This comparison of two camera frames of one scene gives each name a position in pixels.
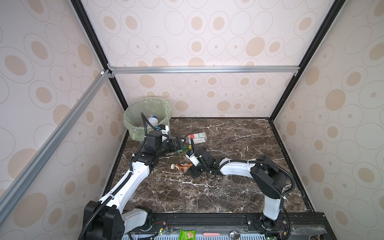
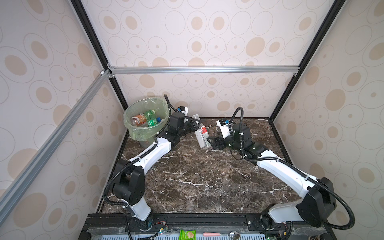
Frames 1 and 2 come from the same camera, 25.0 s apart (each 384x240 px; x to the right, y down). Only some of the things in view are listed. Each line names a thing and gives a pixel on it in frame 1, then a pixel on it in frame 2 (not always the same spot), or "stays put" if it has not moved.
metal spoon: [234, 235] stays put
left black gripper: [175, 147] -> [192, 124]
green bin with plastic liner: [145, 115] stays put
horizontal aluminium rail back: [249, 69] stays put
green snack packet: [187, 235] stays put
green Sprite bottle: [185, 147] -> [151, 117]
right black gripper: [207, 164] -> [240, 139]
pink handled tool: [211, 234] stays put
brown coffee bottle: [181, 167] -> [138, 120]
